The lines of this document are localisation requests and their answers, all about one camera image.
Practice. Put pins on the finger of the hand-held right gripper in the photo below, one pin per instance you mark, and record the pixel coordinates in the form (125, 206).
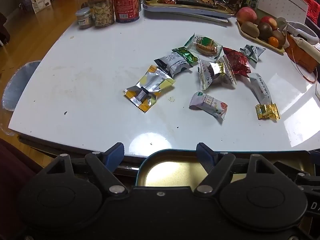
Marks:
(287, 168)

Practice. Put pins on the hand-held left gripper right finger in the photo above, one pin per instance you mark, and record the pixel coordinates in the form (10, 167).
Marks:
(203, 155)

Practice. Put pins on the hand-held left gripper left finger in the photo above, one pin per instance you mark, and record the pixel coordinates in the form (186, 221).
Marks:
(117, 153)

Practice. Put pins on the blue tin tray gold inside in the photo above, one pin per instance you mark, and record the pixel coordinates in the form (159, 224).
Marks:
(170, 172)

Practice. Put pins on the clear packet dark snack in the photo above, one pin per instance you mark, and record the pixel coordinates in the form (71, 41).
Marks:
(215, 73)

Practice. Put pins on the white black-edged snack packet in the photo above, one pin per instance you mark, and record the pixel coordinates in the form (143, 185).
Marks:
(173, 63)

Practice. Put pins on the clear green biscuit packet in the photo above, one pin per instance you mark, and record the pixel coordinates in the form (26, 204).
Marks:
(205, 46)

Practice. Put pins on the pale tin tray of snacks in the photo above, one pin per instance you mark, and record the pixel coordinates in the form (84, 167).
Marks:
(190, 10)

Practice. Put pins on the white pink snack packet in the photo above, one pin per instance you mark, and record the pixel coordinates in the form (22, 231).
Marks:
(207, 105)

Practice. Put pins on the gold foil candy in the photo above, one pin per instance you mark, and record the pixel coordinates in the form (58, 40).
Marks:
(267, 111)

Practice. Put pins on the yellow silver snack packet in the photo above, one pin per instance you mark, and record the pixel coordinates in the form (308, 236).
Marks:
(150, 85)

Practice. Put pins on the grey white long packet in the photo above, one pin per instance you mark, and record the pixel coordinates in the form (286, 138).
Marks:
(260, 88)

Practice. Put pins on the red foil snack packet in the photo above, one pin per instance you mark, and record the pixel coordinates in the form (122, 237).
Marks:
(237, 62)

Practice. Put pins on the green foil candy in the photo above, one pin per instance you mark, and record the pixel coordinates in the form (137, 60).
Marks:
(186, 55)

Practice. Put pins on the dark red cloth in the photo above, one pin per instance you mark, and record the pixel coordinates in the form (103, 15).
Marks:
(12, 160)

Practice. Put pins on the orange box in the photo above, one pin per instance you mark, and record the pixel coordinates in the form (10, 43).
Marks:
(300, 58)

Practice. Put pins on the white green triangular packet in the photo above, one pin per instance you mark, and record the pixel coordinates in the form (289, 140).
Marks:
(251, 51)

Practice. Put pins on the grey wrapped chair seat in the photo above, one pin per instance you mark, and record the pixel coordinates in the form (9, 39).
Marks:
(17, 87)

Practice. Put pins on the beige fruit tray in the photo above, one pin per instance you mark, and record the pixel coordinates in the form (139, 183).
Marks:
(250, 39)

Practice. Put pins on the small orange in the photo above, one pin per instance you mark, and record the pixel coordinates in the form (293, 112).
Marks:
(273, 42)

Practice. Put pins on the white flat board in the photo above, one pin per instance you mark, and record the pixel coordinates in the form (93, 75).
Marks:
(212, 18)

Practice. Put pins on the small jar grey lid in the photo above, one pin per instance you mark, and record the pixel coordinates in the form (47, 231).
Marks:
(84, 18)

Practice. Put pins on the dark brown kiwi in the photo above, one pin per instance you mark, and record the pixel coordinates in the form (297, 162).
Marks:
(265, 30)

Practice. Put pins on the glass jar of cashews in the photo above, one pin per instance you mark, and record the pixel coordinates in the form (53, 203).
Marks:
(101, 10)

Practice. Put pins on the large red apple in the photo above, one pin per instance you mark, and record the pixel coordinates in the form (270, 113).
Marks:
(246, 15)

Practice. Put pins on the small pale cup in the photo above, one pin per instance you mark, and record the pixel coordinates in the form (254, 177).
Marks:
(281, 22)

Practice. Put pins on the small red apple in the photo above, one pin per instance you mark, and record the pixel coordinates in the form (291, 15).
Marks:
(268, 21)

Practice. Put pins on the red tin can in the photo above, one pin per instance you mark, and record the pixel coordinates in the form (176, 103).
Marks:
(125, 0)

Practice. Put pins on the white paper bag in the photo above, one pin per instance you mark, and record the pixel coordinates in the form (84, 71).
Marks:
(41, 2)

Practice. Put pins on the desk calendar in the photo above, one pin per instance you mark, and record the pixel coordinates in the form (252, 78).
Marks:
(282, 0)

